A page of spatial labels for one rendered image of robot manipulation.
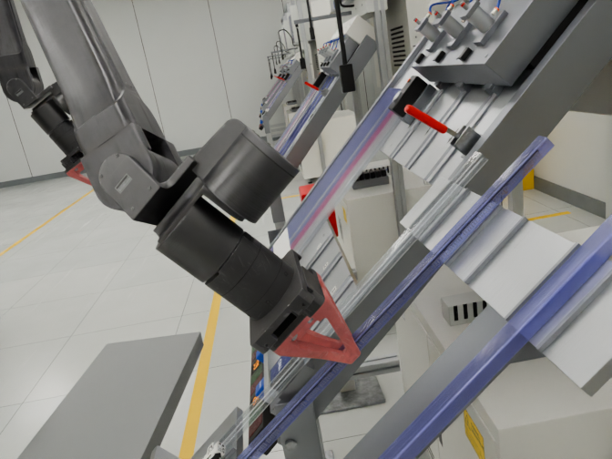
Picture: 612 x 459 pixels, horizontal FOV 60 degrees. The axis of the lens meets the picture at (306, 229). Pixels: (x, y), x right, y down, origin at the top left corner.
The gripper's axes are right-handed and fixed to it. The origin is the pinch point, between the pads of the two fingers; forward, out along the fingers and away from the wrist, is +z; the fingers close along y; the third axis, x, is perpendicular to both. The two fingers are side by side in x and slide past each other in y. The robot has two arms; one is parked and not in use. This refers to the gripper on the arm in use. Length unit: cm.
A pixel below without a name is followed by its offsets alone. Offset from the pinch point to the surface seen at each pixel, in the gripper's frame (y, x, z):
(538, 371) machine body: 30, -8, 45
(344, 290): 28.3, 1.6, 8.2
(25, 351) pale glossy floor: 216, 170, -19
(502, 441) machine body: 18.7, 2.8, 38.7
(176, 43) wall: 905, 27, -134
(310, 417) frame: 15.3, 15.0, 10.9
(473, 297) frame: 52, -9, 40
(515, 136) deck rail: 19.0, -28.7, 6.9
